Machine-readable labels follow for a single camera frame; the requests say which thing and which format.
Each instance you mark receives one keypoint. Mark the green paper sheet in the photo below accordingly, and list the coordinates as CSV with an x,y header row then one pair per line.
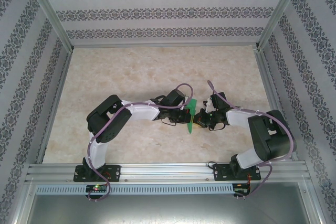
x,y
193,103

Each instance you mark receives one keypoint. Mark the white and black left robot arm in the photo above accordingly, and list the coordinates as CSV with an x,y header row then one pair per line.
x,y
141,110

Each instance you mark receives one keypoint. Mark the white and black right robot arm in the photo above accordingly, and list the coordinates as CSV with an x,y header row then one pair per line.
x,y
239,116

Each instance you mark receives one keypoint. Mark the grey metal shelf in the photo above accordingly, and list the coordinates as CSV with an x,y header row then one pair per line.
x,y
168,211

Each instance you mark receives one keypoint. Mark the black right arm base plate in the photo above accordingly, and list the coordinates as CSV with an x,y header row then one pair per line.
x,y
219,172

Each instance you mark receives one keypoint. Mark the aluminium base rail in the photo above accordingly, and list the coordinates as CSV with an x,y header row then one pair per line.
x,y
162,171

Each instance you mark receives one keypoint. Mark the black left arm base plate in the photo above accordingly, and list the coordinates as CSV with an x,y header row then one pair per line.
x,y
115,172

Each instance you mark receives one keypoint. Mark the aluminium frame post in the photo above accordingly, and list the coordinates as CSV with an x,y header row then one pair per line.
x,y
279,11
52,11

